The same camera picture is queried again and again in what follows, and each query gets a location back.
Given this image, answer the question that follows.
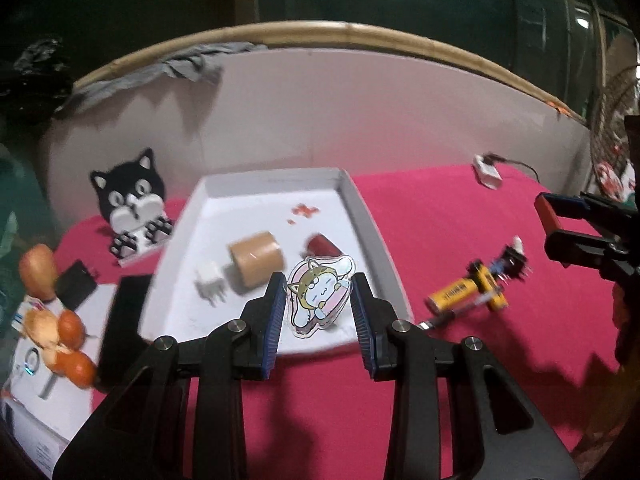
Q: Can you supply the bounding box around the white plug adapter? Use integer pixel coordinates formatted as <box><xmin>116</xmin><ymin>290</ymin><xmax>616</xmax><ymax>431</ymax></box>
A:
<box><xmin>194</xmin><ymin>260</ymin><xmax>226</xmax><ymax>306</ymax></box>

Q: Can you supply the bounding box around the cartoon character acrylic stand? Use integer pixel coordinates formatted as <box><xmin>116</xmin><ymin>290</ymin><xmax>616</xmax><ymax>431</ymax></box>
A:
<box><xmin>286</xmin><ymin>255</ymin><xmax>356</xmax><ymax>339</ymax></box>

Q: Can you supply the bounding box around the dark red cylindrical cap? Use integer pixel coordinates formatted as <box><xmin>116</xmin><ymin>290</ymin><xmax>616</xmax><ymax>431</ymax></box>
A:
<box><xmin>306</xmin><ymin>233</ymin><xmax>343</xmax><ymax>258</ymax></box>

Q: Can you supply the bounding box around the small amber dropper bottle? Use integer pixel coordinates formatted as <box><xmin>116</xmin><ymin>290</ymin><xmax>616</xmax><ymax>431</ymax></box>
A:
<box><xmin>508</xmin><ymin>235</ymin><xmax>526</xmax><ymax>261</ymax></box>

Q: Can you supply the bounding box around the black plug adapter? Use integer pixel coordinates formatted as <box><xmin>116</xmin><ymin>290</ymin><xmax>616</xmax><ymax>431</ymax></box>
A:
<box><xmin>490</xmin><ymin>245</ymin><xmax>529</xmax><ymax>281</ymax></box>

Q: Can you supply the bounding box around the white power strip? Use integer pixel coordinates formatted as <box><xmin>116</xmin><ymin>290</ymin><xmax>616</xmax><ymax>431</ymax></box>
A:
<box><xmin>472</xmin><ymin>155</ymin><xmax>502</xmax><ymax>190</ymax></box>

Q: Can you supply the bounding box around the red tablecloth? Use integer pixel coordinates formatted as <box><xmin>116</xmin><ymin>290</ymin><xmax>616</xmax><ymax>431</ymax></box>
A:
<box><xmin>55</xmin><ymin>166</ymin><xmax>617</xmax><ymax>479</ymax></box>

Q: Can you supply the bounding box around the yellow lighter with black cap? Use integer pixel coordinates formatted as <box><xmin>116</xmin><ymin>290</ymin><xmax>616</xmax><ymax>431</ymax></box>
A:
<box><xmin>468</xmin><ymin>260</ymin><xmax>509</xmax><ymax>312</ymax></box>

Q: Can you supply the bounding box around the orange tangerine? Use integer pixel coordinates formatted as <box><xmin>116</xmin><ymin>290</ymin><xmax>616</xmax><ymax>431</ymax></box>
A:
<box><xmin>58</xmin><ymin>310</ymin><xmax>86</xmax><ymax>350</ymax></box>
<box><xmin>60</xmin><ymin>351</ymin><xmax>96</xmax><ymax>389</ymax></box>

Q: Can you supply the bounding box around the white paper box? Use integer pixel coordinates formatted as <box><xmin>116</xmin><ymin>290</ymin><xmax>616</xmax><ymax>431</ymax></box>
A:
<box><xmin>1</xmin><ymin>284</ymin><xmax>116</xmax><ymax>479</ymax></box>

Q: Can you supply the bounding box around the black small box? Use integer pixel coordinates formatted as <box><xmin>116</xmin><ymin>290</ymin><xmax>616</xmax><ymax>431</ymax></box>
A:
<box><xmin>54</xmin><ymin>260</ymin><xmax>98</xmax><ymax>311</ymax></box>

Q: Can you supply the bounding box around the brown tape roll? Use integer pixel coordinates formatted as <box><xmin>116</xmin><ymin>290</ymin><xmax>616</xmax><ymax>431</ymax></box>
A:
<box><xmin>228</xmin><ymin>231</ymin><xmax>285</xmax><ymax>289</ymax></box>

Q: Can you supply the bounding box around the white cardboard tray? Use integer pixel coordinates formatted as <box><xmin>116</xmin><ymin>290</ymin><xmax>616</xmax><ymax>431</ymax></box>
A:
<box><xmin>138</xmin><ymin>168</ymin><xmax>413</xmax><ymax>354</ymax></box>

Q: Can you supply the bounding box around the black cat phone stand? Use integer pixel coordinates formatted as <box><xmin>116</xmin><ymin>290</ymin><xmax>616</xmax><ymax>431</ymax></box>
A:
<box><xmin>89</xmin><ymin>148</ymin><xmax>174</xmax><ymax>266</ymax></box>

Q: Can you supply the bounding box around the black power cable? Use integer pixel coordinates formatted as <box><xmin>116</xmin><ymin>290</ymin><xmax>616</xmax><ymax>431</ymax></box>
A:
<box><xmin>485</xmin><ymin>153</ymin><xmax>542</xmax><ymax>183</ymax></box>

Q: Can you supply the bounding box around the grey cloth on rail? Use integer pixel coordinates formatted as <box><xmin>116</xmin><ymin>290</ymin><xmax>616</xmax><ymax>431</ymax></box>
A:
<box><xmin>55</xmin><ymin>41</ymin><xmax>268</xmax><ymax>118</ymax></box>

